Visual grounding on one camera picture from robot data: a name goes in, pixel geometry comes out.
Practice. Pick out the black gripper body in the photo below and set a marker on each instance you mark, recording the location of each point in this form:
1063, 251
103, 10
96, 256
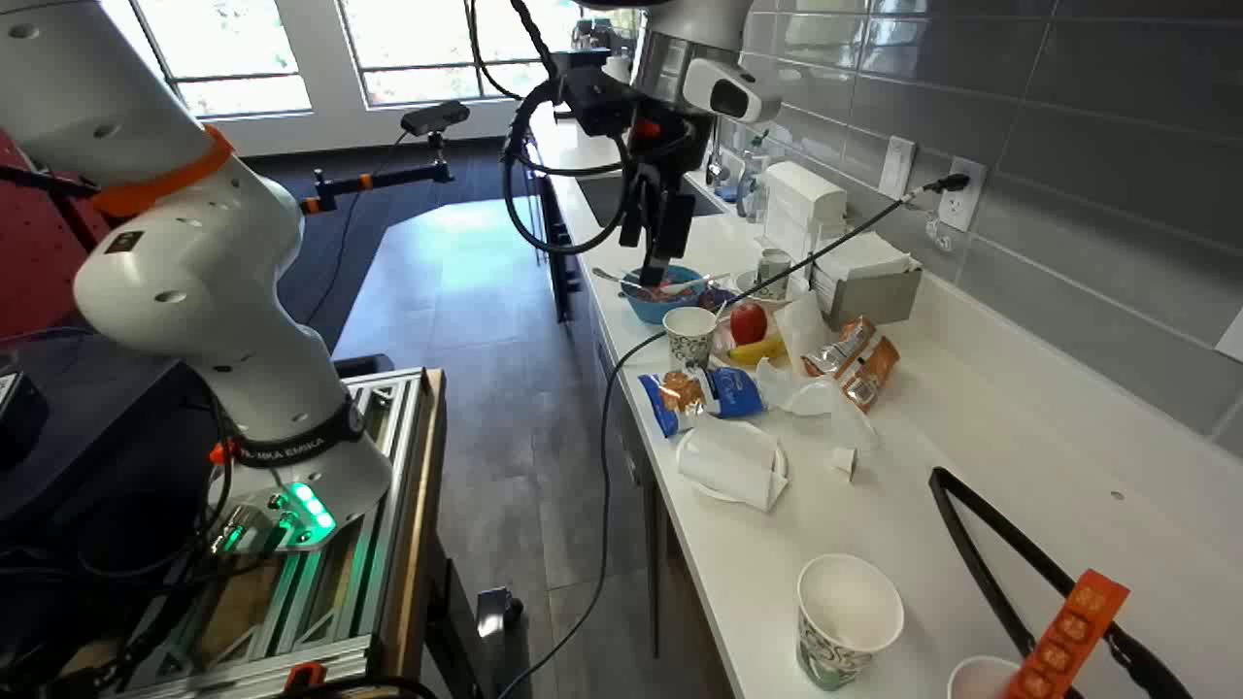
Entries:
660, 135

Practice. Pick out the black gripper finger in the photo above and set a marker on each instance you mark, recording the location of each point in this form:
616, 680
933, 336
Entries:
674, 226
633, 214

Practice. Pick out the green printed paper cup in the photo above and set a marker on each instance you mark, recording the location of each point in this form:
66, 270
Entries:
690, 331
845, 622

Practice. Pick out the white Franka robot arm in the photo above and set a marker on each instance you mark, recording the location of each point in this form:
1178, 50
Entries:
195, 256

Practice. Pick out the small yogurt cup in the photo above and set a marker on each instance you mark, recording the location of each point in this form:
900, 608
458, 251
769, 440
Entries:
774, 270

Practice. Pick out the pink rimmed cup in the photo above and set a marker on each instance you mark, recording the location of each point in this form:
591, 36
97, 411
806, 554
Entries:
979, 680

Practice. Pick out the white paper towel stack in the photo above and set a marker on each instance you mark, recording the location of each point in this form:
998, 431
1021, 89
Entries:
800, 198

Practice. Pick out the yellow fruit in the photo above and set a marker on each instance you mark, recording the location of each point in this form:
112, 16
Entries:
762, 350

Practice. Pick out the blue snack bag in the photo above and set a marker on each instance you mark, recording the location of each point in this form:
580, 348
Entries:
700, 392

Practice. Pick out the metal napkin holder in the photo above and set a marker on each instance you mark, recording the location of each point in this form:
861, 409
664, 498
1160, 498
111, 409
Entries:
867, 290

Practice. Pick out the orange snack bag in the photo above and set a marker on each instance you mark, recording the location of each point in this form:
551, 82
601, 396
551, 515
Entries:
861, 361

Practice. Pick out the white crumpled napkin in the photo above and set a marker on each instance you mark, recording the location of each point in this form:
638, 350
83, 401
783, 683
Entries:
731, 464

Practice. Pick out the white framed window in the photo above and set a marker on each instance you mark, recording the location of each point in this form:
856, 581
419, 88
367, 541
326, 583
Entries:
430, 42
217, 50

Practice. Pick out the black box with light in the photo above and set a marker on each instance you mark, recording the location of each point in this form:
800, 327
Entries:
497, 625

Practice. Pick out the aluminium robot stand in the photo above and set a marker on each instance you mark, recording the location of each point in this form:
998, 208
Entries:
298, 567

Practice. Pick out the black tongs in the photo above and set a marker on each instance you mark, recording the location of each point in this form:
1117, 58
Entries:
1034, 583

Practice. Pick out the orange plastic strip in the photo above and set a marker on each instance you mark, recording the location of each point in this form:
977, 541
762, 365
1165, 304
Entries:
1069, 643

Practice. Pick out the red chair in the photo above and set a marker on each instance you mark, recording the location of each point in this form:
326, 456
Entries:
40, 247

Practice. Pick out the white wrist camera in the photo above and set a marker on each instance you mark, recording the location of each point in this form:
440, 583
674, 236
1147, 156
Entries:
722, 89

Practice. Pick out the white wall switch plate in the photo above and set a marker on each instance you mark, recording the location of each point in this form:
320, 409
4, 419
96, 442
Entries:
896, 165

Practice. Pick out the white wall outlet plate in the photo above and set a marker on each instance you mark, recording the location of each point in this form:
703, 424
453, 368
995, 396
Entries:
962, 208
1230, 336

